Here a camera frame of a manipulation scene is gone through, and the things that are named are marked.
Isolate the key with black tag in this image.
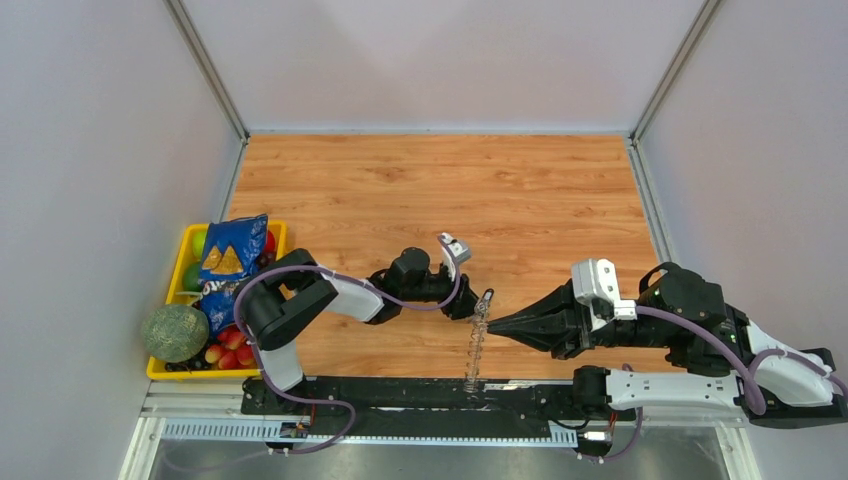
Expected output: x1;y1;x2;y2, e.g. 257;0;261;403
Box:
474;288;494;321

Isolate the blue chips bag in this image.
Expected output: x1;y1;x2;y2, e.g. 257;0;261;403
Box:
198;214;269;337

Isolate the green apple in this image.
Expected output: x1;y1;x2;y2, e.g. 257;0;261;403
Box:
191;230;207;261
181;262;202;292

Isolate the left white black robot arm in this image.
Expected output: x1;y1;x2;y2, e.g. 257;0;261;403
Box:
233;234;478;414

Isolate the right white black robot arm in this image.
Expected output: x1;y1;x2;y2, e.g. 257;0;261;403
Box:
489;259;847;429

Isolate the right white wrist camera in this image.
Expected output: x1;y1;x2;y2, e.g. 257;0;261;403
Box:
571;258;637;330

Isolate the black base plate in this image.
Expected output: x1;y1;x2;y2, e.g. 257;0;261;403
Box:
240;376;612;439

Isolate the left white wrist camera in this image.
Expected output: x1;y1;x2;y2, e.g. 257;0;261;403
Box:
438;232;472;280

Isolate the large metal keyring with clips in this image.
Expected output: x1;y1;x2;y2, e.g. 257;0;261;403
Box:
463;311;488;394

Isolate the green netted melon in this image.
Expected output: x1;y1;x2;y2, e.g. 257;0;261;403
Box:
141;304;209;363

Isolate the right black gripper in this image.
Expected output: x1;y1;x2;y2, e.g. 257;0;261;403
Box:
484;276;672;360

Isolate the aluminium frame rail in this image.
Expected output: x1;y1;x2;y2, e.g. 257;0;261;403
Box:
140;382;744;448

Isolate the green apple lower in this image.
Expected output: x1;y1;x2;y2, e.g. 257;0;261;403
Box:
181;262;202;292

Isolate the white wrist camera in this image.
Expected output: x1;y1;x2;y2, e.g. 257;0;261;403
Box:
438;232;472;280
571;258;637;330

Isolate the green apple upper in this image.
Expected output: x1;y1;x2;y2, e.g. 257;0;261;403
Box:
191;230;207;261

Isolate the yellow plastic tray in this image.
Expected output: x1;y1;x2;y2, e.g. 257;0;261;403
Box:
146;220;291;381

